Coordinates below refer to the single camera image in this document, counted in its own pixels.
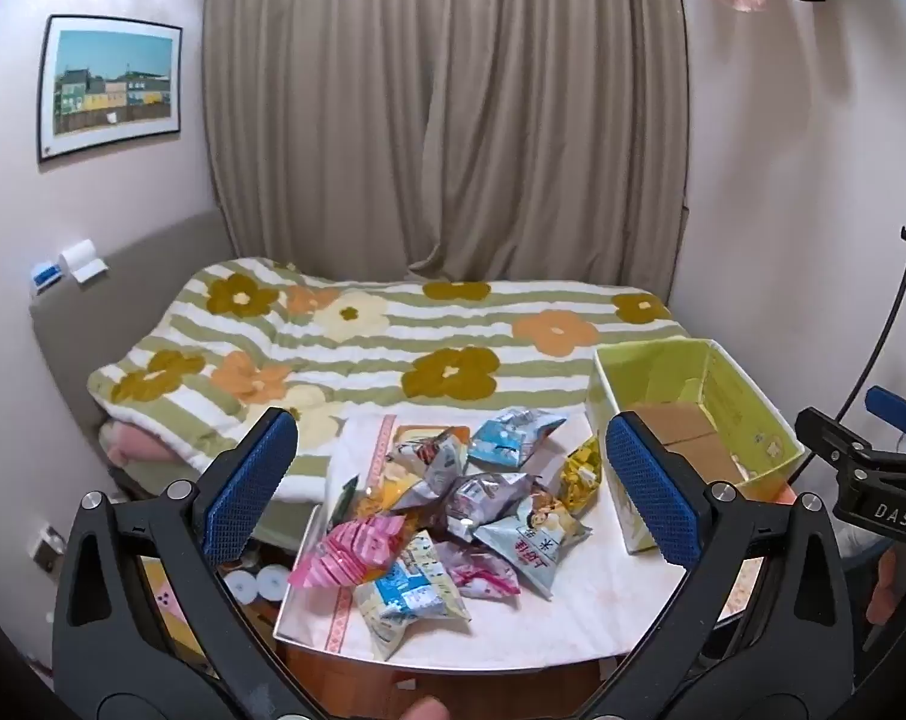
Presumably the white tissue roll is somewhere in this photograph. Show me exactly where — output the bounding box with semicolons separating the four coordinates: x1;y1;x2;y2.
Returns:
58;238;109;284

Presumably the yellow pink box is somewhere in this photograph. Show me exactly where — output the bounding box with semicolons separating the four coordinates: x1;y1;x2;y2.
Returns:
142;559;206;661

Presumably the floral striped blanket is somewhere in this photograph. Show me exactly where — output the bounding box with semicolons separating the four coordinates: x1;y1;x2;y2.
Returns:
87;259;686;505

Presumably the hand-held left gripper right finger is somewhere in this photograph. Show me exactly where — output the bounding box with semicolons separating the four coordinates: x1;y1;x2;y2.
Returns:
588;411;856;718

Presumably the wall socket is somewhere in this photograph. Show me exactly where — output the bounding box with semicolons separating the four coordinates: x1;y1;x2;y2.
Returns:
31;525;65;575

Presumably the yellow snack packet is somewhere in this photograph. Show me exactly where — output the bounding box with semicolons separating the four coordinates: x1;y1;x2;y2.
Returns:
556;435;604;517

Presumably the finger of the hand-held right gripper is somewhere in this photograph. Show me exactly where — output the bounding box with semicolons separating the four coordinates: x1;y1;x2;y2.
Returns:
794;406;874;482
864;385;906;452

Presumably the silver snack packet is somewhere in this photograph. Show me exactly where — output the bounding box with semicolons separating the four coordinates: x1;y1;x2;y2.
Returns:
388;427;470;497
445;471;533;542

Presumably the orange snack packet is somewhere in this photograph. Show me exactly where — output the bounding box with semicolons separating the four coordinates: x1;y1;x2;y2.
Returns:
333;474;425;533

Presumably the framed wall poster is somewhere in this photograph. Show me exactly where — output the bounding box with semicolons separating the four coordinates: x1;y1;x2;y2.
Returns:
37;15;184;164

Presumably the person's right hand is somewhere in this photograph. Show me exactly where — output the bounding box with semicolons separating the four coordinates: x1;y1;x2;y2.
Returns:
865;546;906;627

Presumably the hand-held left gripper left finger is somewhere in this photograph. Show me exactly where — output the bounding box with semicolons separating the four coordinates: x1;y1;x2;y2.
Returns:
52;406;326;715

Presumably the grey upholstered headboard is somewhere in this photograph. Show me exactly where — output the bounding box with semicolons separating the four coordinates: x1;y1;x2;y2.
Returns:
29;210;233;496

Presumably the pink pillow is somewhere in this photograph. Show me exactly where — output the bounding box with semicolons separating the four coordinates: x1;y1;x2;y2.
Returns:
99;420;185;470

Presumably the green yellow cardboard box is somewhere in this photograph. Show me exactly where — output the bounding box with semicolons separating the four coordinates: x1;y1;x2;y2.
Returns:
586;339;808;556

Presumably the light blue cartoon snack packet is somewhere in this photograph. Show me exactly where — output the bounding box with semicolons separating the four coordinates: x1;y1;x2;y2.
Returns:
474;491;593;601

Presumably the white embroidered table cloth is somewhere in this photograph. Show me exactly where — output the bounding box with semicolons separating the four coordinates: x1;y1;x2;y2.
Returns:
273;409;688;670

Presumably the blue white snack packet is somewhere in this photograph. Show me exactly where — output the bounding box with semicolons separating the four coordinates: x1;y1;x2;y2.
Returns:
354;531;473;661
469;406;566;475

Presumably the person's left hand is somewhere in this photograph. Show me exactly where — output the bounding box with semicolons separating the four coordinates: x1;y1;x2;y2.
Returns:
393;696;448;720

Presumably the beige curtain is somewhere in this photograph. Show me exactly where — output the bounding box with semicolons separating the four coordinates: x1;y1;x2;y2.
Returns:
202;0;690;290

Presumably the pink white snack packet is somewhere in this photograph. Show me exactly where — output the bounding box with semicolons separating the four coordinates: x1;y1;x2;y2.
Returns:
442;544;521;601

